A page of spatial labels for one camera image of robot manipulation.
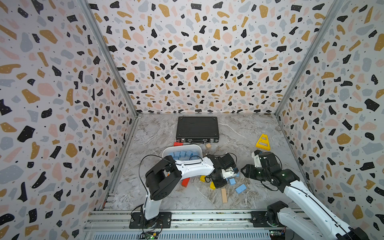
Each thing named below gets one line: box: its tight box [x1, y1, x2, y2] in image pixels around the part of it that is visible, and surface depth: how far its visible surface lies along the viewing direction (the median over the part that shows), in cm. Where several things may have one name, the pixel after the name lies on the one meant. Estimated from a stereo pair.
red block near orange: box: [181, 177, 190, 188], surface depth 87 cm
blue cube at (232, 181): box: [229, 178, 236, 186], surface depth 87 cm
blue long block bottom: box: [235, 184, 247, 194], surface depth 85 cm
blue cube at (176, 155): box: [173, 151, 181, 160], surface depth 97 cm
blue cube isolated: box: [185, 150, 194, 158], surface depth 97 cm
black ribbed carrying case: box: [176, 116, 220, 143], surface depth 105 cm
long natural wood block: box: [221, 188, 228, 203], surface depth 83 cm
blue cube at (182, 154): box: [179, 151, 187, 158], surface depth 97 cm
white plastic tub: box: [162, 144, 203, 160], surface depth 99 cm
